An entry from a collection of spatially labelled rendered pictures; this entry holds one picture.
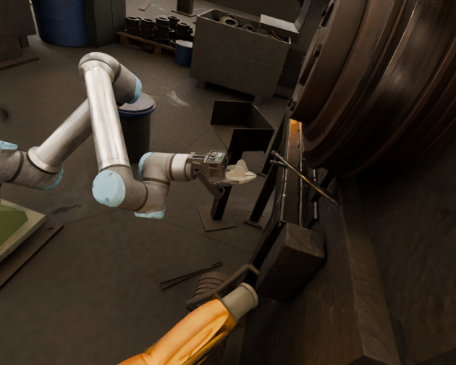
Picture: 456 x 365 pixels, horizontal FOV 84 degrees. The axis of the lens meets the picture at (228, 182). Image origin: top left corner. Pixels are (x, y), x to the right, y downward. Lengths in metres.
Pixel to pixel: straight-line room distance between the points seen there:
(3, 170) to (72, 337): 0.73
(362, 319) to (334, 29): 0.48
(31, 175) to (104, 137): 0.65
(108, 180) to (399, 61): 0.65
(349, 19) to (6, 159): 1.29
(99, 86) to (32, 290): 0.92
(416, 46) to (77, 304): 1.38
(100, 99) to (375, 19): 0.76
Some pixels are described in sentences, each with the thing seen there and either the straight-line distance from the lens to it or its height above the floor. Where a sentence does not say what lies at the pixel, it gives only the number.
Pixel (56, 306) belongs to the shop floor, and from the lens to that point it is 1.40.
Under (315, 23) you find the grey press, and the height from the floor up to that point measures 0.92.
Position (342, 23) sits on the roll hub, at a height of 1.20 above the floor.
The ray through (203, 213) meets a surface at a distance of 1.65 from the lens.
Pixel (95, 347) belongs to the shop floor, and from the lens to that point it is 1.30.
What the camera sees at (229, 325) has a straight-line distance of 0.59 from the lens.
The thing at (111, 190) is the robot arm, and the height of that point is 0.73.
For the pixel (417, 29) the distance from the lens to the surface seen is 0.48.
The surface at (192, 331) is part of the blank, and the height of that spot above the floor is 0.78.
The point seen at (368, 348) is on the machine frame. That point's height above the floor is 0.87.
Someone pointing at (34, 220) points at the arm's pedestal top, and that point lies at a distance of 1.53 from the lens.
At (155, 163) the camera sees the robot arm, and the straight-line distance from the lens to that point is 0.85.
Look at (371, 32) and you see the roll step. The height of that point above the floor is 1.20.
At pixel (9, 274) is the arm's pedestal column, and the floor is 0.02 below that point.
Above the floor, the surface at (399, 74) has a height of 1.17.
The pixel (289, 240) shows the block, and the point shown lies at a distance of 0.61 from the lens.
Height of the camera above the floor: 1.23
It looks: 40 degrees down
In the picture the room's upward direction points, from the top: 17 degrees clockwise
